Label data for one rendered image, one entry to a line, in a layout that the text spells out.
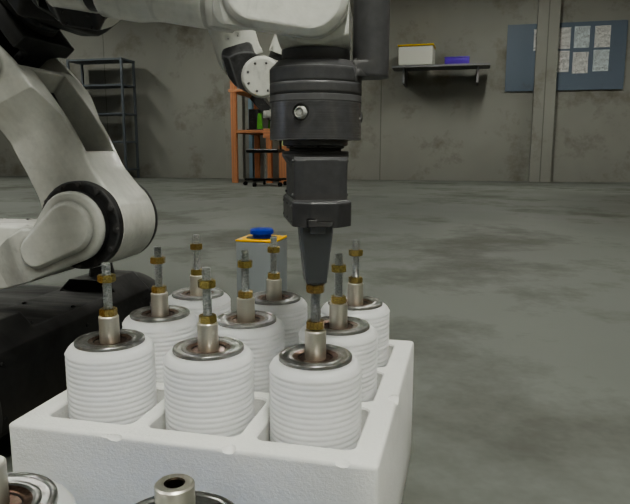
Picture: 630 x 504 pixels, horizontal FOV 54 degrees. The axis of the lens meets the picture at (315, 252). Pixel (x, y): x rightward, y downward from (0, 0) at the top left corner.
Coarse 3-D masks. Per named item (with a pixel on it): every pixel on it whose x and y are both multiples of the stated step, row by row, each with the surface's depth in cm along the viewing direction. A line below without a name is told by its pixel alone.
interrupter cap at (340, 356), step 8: (304, 344) 67; (328, 344) 67; (280, 352) 64; (288, 352) 65; (296, 352) 65; (304, 352) 65; (328, 352) 65; (336, 352) 65; (344, 352) 65; (280, 360) 63; (288, 360) 62; (296, 360) 62; (304, 360) 63; (328, 360) 63; (336, 360) 62; (344, 360) 62; (296, 368) 61; (304, 368) 60; (312, 368) 60; (320, 368) 60; (328, 368) 60; (336, 368) 61
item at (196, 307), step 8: (168, 296) 92; (224, 296) 91; (168, 304) 89; (176, 304) 88; (184, 304) 88; (192, 304) 88; (200, 304) 88; (216, 304) 89; (224, 304) 90; (200, 312) 88; (216, 312) 89; (224, 312) 90
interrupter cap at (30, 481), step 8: (8, 472) 40; (16, 472) 40; (24, 472) 40; (8, 480) 40; (16, 480) 40; (24, 480) 40; (32, 480) 40; (40, 480) 40; (48, 480) 39; (16, 488) 39; (24, 488) 39; (32, 488) 39; (40, 488) 39; (48, 488) 39; (56, 488) 39; (16, 496) 38; (24, 496) 38; (32, 496) 38; (40, 496) 38; (48, 496) 38; (56, 496) 38
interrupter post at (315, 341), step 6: (306, 330) 63; (324, 330) 63; (306, 336) 63; (312, 336) 63; (318, 336) 63; (324, 336) 63; (306, 342) 63; (312, 342) 63; (318, 342) 63; (324, 342) 63; (306, 348) 63; (312, 348) 63; (318, 348) 63; (324, 348) 63; (306, 354) 63; (312, 354) 63; (318, 354) 63; (324, 354) 63; (312, 360) 63; (318, 360) 63
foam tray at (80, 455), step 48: (384, 384) 76; (48, 432) 64; (96, 432) 63; (144, 432) 63; (384, 432) 63; (96, 480) 63; (144, 480) 62; (240, 480) 60; (288, 480) 58; (336, 480) 57; (384, 480) 61
